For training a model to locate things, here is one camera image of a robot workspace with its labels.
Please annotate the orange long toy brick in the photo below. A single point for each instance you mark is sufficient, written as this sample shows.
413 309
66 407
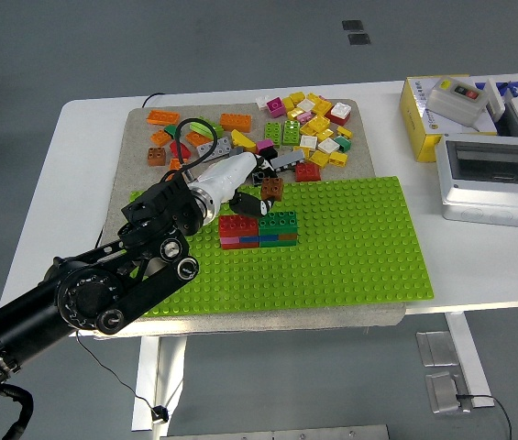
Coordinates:
175 163
163 117
198 138
235 122

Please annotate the brown square toy brick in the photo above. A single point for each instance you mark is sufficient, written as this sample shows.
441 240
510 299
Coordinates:
157 156
272 188

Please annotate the dark grey sloped toy brick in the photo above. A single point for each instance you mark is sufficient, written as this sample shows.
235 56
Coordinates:
236 150

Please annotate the small orange toy brick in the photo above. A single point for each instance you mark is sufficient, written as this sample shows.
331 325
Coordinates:
161 137

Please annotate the black plug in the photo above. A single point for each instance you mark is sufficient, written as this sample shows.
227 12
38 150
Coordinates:
159 413

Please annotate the small brown-orange toy brick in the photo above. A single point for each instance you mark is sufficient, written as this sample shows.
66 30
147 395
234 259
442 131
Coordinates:
288 237

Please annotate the green studded baseplate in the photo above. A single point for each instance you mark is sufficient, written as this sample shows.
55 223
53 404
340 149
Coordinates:
313 256

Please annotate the grey narrow toy brick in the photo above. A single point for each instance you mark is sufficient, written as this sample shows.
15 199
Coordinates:
289 160

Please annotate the white plastic part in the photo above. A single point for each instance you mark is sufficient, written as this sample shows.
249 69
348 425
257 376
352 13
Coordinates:
496 98

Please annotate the red wide toy brick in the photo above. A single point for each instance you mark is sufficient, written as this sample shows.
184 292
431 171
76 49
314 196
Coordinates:
239 225

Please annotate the grey long toy brick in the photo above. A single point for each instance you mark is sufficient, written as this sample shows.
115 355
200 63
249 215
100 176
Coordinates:
222 147

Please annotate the small dark green toy brick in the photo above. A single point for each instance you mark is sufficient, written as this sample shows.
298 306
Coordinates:
343 143
170 131

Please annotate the yellow cardboard box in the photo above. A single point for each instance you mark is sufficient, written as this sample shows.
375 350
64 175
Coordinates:
416 124

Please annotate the white table leg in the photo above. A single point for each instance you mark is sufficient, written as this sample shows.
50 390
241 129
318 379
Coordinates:
148 380
467 357

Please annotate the black hollow toy brick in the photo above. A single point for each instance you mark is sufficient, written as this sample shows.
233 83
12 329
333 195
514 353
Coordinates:
257 179

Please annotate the red long toy brick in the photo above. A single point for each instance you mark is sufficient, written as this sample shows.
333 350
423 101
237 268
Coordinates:
240 246

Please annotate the small blue toy brick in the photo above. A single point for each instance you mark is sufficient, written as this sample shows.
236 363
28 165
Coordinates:
249 238
268 238

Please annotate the yellow curved toy brick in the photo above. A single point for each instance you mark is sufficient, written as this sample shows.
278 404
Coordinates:
243 139

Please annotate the white distribution box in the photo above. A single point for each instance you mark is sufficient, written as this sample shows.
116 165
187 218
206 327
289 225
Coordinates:
497 192

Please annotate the black floor plate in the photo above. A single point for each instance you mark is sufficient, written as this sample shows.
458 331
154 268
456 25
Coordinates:
352 25
359 39

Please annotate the magenta square toy brick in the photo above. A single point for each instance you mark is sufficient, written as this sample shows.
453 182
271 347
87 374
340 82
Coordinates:
265 145
275 107

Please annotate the small pink toy brick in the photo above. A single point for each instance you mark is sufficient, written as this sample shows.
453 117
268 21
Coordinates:
304 117
229 240

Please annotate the white toy brick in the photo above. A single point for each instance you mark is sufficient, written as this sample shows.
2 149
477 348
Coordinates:
305 105
308 142
328 146

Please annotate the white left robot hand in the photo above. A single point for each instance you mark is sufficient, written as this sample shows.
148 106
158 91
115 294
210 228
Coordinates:
226 179

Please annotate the long metal floor plate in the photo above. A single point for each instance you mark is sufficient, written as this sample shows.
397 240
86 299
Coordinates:
277 433

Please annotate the red brick with white top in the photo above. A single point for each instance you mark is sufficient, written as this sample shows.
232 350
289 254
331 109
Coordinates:
338 113

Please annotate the black square toy brick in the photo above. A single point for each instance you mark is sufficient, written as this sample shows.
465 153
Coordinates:
270 153

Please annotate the grey push-button switch box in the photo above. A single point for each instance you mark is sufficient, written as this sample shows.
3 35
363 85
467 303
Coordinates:
456 103

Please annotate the small white toy piece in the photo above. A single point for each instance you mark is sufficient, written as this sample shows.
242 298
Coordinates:
262 102

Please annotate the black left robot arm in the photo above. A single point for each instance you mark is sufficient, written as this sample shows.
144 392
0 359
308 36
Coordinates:
89 298

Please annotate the grey-brown mat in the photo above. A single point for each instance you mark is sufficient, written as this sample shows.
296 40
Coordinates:
121 174

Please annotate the lime green long toy brick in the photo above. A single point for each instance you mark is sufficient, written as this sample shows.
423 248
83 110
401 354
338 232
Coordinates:
291 133
206 128
272 133

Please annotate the dark green long toy brick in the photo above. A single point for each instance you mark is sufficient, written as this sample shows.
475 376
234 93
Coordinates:
278 244

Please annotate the red sloped toy brick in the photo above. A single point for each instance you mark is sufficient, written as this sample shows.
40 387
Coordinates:
307 172
183 151

